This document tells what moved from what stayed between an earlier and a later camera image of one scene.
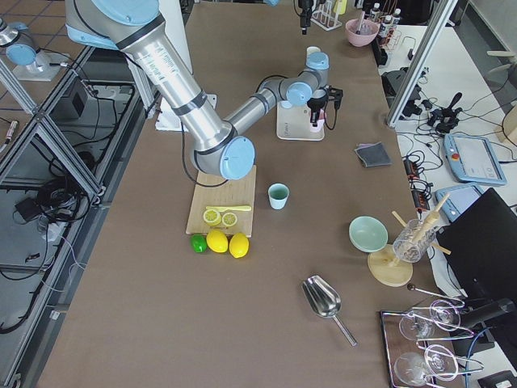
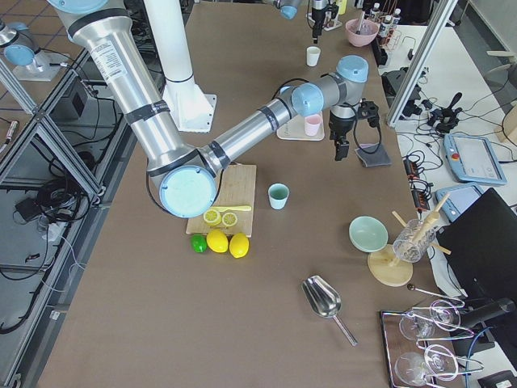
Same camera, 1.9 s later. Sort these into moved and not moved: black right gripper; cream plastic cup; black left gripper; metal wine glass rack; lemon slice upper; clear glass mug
Moved: black right gripper; black left gripper
Not moved: lemon slice upper; cream plastic cup; clear glass mug; metal wine glass rack
